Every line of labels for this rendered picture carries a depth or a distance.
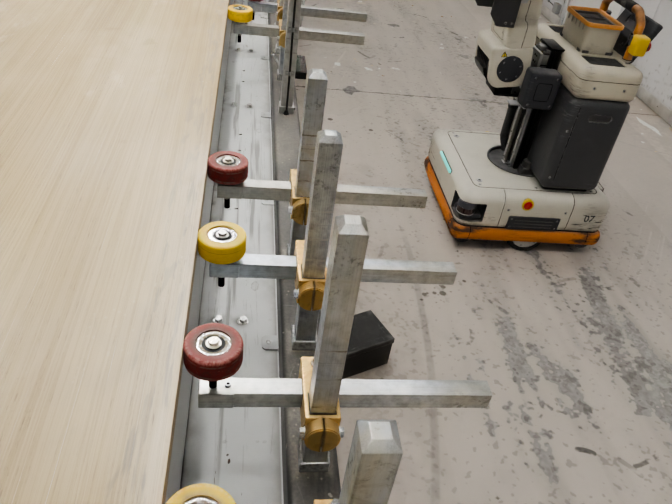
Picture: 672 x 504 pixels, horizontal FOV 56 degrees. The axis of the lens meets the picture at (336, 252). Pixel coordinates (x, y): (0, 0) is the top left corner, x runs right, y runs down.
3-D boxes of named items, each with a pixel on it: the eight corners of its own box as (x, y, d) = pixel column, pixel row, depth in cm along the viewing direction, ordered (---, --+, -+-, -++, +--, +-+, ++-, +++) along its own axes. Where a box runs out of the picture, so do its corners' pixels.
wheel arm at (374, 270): (448, 277, 117) (453, 259, 115) (452, 289, 115) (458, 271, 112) (210, 268, 111) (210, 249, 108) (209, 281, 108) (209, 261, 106)
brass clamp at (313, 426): (333, 378, 99) (337, 356, 96) (342, 452, 88) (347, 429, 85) (294, 378, 98) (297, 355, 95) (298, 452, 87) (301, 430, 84)
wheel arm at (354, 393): (480, 395, 100) (487, 377, 97) (486, 413, 97) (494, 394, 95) (199, 393, 93) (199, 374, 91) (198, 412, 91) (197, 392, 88)
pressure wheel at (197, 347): (193, 425, 87) (192, 368, 80) (177, 383, 92) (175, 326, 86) (248, 409, 90) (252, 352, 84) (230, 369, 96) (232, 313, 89)
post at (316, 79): (302, 275, 141) (326, 67, 113) (303, 285, 138) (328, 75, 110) (286, 275, 141) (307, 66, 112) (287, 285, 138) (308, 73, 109)
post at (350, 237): (320, 463, 100) (366, 211, 72) (322, 483, 97) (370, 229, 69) (298, 463, 100) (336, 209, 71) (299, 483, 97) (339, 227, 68)
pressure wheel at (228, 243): (194, 297, 108) (193, 243, 101) (202, 268, 114) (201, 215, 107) (241, 301, 108) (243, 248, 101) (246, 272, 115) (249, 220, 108)
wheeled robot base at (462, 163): (546, 176, 326) (562, 132, 311) (597, 250, 276) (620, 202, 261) (420, 168, 316) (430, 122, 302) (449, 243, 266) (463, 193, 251)
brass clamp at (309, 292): (323, 262, 117) (326, 240, 114) (329, 312, 106) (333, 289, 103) (289, 261, 116) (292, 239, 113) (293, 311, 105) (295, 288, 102)
